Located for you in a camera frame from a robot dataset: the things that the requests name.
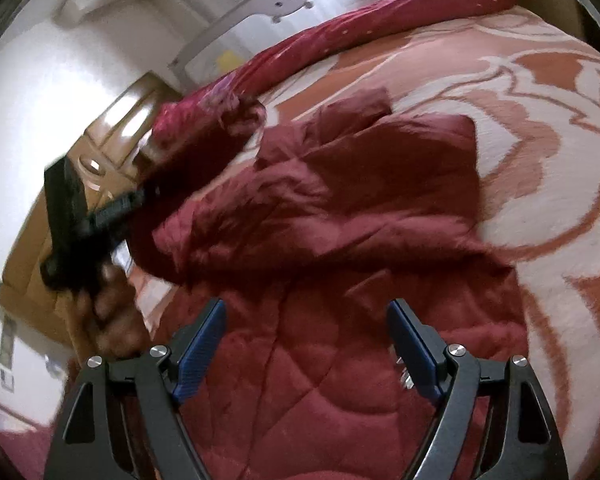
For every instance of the red quilted jacket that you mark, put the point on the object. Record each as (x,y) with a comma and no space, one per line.
(330,240)

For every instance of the orange white patterned blanket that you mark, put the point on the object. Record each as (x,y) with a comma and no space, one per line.
(555,135)

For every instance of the red floor rug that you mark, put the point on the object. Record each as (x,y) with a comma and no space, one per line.
(20,445)

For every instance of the red dotted rolled quilt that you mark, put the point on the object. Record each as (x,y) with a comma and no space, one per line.
(380,15)

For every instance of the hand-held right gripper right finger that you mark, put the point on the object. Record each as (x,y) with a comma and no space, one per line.
(414,350)

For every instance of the wooden headboard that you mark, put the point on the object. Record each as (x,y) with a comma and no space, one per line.
(115,125)

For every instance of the person's left hand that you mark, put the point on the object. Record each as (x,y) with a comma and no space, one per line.
(115,320)

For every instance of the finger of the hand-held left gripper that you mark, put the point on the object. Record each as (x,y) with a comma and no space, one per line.
(122,207)

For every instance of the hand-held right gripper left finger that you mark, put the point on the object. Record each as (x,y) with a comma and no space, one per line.
(200,355)

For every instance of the white bed rail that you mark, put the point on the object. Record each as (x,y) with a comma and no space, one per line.
(290,2)

